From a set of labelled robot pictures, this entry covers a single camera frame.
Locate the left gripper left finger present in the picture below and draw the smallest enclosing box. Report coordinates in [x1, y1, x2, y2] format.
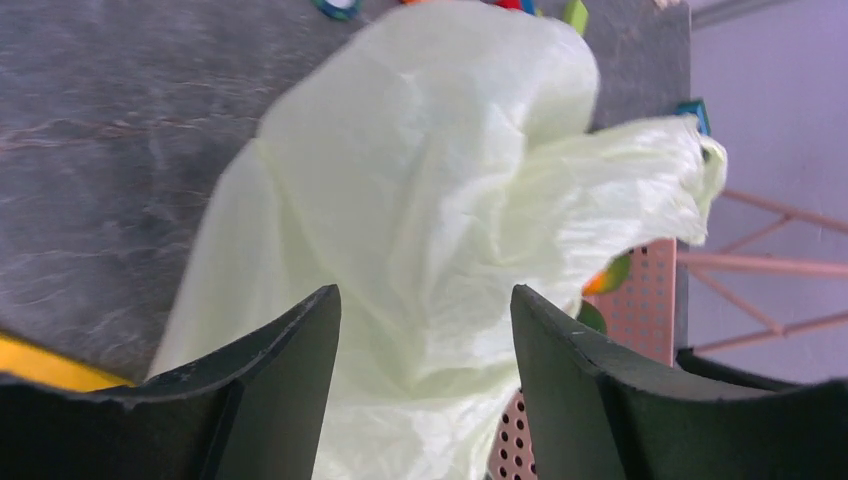
[1, 285, 341, 479]

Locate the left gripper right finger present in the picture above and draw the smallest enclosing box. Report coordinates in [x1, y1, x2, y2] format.
[511, 285, 847, 479]

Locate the fake green lime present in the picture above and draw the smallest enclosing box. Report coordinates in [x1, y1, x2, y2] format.
[576, 300, 607, 335]

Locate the fake mango green orange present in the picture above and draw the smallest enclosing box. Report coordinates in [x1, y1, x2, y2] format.
[582, 252, 632, 297]

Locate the green avocado plastic bag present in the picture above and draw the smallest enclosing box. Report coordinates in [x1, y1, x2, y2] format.
[150, 1, 727, 479]

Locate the pink plastic basket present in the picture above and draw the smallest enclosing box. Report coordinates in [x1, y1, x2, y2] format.
[488, 240, 677, 479]

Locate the pink music stand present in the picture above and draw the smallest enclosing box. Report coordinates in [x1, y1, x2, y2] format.
[676, 189, 847, 355]

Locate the yellow curved block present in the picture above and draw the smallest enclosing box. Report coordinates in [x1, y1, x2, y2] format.
[1, 334, 134, 392]

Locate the long green block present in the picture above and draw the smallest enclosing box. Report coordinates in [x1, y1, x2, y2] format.
[562, 0, 589, 36]

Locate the poker chip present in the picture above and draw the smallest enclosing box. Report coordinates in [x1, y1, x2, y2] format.
[312, 0, 362, 21]

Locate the red blue brick stack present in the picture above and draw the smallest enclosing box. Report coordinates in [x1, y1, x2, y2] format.
[494, 0, 536, 15]

